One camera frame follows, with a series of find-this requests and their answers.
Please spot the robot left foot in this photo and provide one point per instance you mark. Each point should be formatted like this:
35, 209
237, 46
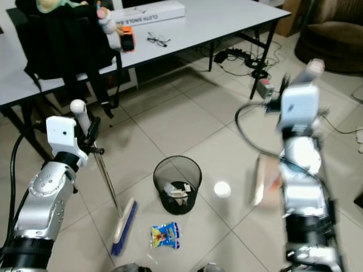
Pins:
130, 267

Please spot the long white cardboard box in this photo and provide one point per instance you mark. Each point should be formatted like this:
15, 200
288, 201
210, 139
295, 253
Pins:
156, 11

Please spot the blue snack packet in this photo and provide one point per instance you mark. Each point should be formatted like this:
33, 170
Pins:
165, 235

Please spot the grey power strip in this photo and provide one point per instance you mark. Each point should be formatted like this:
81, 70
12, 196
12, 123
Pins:
265, 89

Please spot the pink white toy figure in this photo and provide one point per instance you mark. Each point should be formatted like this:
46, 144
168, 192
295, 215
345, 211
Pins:
106, 22

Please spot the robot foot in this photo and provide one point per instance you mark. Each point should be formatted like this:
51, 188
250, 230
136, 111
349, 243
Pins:
130, 267
210, 268

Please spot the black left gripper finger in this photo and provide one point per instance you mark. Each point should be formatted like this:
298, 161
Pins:
95, 129
98, 151

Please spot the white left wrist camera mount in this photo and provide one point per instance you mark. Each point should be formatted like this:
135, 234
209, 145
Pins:
61, 136

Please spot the black rimmed glasses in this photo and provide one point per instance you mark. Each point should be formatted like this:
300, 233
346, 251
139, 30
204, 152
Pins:
157, 39

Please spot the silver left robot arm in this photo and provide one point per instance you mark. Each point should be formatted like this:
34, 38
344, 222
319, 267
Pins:
42, 195

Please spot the black mesh waste bin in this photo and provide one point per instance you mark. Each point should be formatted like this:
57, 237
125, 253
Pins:
177, 195

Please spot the brown armchair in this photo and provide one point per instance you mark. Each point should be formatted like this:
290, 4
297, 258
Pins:
332, 39

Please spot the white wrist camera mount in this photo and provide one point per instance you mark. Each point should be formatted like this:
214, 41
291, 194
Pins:
61, 136
300, 105

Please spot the black backpack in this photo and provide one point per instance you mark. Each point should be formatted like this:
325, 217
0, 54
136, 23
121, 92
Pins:
68, 45

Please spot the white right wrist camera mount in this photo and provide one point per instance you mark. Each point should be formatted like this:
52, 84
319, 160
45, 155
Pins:
300, 105

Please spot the orange black device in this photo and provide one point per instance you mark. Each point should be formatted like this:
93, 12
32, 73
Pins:
127, 41

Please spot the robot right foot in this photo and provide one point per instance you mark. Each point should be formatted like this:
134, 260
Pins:
210, 268

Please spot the blue bristle broom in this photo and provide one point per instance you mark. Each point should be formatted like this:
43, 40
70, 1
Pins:
126, 226

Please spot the white table with black legs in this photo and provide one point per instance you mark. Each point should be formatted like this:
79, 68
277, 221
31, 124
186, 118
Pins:
210, 25

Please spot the green haired doll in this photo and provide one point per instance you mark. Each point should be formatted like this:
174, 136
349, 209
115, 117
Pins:
51, 5

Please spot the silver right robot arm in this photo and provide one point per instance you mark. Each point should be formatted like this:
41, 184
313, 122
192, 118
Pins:
306, 192

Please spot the white crumpled paper waste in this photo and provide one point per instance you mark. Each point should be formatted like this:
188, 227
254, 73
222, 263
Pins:
177, 188

